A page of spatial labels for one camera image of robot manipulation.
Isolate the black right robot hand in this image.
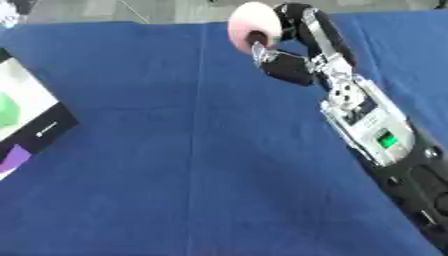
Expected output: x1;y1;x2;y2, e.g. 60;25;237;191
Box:
246;2;359;88

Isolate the pink toy peach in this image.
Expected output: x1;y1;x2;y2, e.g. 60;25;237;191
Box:
225;1;286;54

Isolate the black box with white inside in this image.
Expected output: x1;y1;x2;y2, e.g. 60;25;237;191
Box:
0;47;81;165

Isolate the green toy block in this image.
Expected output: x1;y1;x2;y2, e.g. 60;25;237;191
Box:
0;91;23;129

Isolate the purple toy block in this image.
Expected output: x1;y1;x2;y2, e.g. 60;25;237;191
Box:
0;143;35;174

